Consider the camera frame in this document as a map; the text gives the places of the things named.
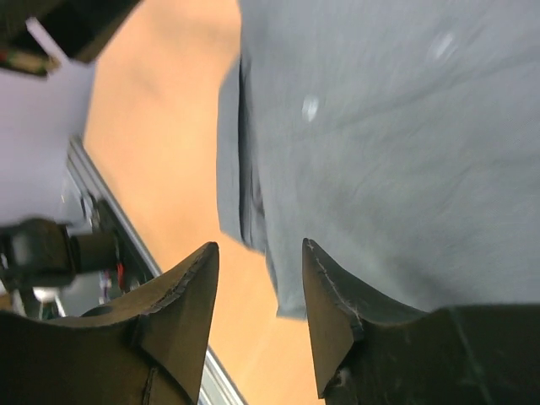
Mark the aluminium front rail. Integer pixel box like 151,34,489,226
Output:
56,136,246,404

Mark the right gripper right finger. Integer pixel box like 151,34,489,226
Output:
302,239,539,404

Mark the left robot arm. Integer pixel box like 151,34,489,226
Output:
1,1,137,292

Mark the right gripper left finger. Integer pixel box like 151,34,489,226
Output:
1,242,219,404

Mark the grey long sleeve shirt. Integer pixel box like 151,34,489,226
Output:
217,1,539,319

